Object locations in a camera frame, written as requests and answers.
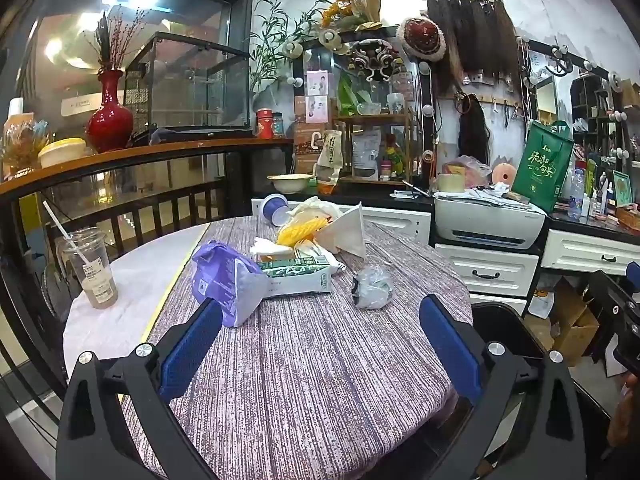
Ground clear plastic drink cup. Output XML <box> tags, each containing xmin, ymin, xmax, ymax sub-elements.
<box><xmin>56</xmin><ymin>226</ymin><xmax>119</xmax><ymax>309</ymax></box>

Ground printed cream snack bag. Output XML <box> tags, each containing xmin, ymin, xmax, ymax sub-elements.
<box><xmin>315</xmin><ymin>130</ymin><xmax>343</xmax><ymax>196</ymax></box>

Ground crumpled clear plastic bag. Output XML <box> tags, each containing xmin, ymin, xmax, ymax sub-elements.
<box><xmin>351</xmin><ymin>263</ymin><xmax>396</xmax><ymax>309</ymax></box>

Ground purple striped tablecloth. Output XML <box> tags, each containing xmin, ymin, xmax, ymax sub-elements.
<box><xmin>120</xmin><ymin>215</ymin><xmax>473</xmax><ymax>480</ymax></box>

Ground stack of papers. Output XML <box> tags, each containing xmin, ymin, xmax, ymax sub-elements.
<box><xmin>432</xmin><ymin>182</ymin><xmax>531</xmax><ymax>208</ymax></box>

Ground purple and white cup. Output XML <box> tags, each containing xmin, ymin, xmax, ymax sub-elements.
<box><xmin>263</xmin><ymin>193</ymin><xmax>291</xmax><ymax>223</ymax></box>

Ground curved wooden railing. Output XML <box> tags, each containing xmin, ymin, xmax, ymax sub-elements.
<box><xmin>0</xmin><ymin>137</ymin><xmax>296</xmax><ymax>201</ymax></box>

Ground cream lidded container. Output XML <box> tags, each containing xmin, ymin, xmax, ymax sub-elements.
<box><xmin>38</xmin><ymin>138</ymin><xmax>87</xmax><ymax>168</ymax></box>

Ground green tote bag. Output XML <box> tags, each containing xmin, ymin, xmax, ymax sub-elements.
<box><xmin>510</xmin><ymin>120</ymin><xmax>575</xmax><ymax>213</ymax></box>

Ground black wig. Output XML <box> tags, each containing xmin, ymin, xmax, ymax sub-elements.
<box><xmin>457</xmin><ymin>92</ymin><xmax>491</xmax><ymax>166</ymax></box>

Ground black trash bin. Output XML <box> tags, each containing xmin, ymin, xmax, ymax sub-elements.
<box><xmin>470</xmin><ymin>301</ymin><xmax>556</xmax><ymax>361</ymax></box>

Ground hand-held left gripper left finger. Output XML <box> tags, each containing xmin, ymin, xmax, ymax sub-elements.
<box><xmin>55</xmin><ymin>297</ymin><xmax>225</xmax><ymax>480</ymax></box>

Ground red round hat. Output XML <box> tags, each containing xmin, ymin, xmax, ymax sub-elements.
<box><xmin>396</xmin><ymin>17</ymin><xmax>447</xmax><ymax>63</ymax></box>

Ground clear water bottle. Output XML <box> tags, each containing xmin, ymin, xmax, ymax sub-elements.
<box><xmin>567</xmin><ymin>167</ymin><xmax>586</xmax><ymax>221</ymax></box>

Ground cream bowl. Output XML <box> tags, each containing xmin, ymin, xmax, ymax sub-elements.
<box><xmin>266</xmin><ymin>173</ymin><xmax>315</xmax><ymax>194</ymax></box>

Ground red vase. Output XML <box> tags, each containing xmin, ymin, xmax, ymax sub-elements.
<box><xmin>86</xmin><ymin>69</ymin><xmax>135</xmax><ymax>153</ymax></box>

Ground brown cardboard box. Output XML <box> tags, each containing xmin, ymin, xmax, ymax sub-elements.
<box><xmin>522</xmin><ymin>277</ymin><xmax>601</xmax><ymax>366</ymax></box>

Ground green picture frame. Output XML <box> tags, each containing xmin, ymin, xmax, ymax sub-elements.
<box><xmin>612</xmin><ymin>170</ymin><xmax>633</xmax><ymax>208</ymax></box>

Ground white drinking straw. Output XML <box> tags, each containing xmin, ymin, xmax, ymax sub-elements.
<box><xmin>42</xmin><ymin>200</ymin><xmax>83</xmax><ymax>261</ymax></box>

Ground green bamboo plant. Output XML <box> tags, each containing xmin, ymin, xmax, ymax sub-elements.
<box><xmin>248</xmin><ymin>0</ymin><xmax>333</xmax><ymax>96</ymax></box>

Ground white face mask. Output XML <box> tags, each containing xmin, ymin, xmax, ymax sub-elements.
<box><xmin>314</xmin><ymin>202</ymin><xmax>368</xmax><ymax>259</ymax></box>

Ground white cartoon paper bag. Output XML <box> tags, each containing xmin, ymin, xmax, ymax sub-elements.
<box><xmin>527</xmin><ymin>290</ymin><xmax>556</xmax><ymax>321</ymax></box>

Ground person's right hand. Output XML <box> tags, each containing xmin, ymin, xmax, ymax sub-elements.
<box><xmin>607</xmin><ymin>377</ymin><xmax>640</xmax><ymax>446</ymax></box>

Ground green tissue packet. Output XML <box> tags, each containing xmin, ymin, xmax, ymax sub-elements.
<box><xmin>257</xmin><ymin>255</ymin><xmax>334</xmax><ymax>300</ymax></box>

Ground dried flower branches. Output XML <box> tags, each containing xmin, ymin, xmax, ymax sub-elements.
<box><xmin>82</xmin><ymin>7</ymin><xmax>151</xmax><ymax>72</ymax></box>

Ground white drawer without handle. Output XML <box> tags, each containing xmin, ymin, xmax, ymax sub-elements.
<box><xmin>251</xmin><ymin>198</ymin><xmax>432</xmax><ymax>243</ymax></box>

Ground purple plastic bag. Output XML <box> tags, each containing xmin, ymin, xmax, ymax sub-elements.
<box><xmin>191</xmin><ymin>241</ymin><xmax>271</xmax><ymax>329</ymax></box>

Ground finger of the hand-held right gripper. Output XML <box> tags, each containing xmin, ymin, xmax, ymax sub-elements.
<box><xmin>587</xmin><ymin>261</ymin><xmax>640</xmax><ymax>377</ymax></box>

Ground lion mask decoration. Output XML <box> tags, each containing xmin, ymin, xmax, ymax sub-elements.
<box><xmin>350</xmin><ymin>37</ymin><xmax>406</xmax><ymax>83</ymax></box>

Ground wicker basket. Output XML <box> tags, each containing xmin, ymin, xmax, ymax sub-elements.
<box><xmin>616</xmin><ymin>205</ymin><xmax>640</xmax><ymax>233</ymax></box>

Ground wooden shelf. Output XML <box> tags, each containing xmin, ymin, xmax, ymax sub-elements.
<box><xmin>331</xmin><ymin>112</ymin><xmax>416</xmax><ymax>183</ymax></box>

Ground hanging dark hair wigs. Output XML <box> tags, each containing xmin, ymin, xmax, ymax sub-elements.
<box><xmin>426</xmin><ymin>0</ymin><xmax>521</xmax><ymax>93</ymax></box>

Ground white tissue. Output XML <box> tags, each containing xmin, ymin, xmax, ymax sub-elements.
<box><xmin>249</xmin><ymin>236</ymin><xmax>296</xmax><ymax>261</ymax></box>

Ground sunflower bouquet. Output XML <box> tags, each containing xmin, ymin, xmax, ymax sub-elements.
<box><xmin>320</xmin><ymin>0</ymin><xmax>383</xmax><ymax>31</ymax></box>

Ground white printer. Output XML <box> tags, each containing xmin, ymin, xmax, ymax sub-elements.
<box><xmin>432</xmin><ymin>192</ymin><xmax>547</xmax><ymax>251</ymax></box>

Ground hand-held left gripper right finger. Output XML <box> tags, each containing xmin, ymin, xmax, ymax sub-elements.
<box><xmin>418</xmin><ymin>294</ymin><xmax>588</xmax><ymax>480</ymax></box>

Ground glass terrarium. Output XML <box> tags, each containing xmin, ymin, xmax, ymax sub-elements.
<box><xmin>124</xmin><ymin>31</ymin><xmax>251</xmax><ymax>133</ymax></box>

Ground pink plastic bag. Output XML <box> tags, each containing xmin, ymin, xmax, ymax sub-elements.
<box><xmin>442</xmin><ymin>156</ymin><xmax>493</xmax><ymax>188</ymax></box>

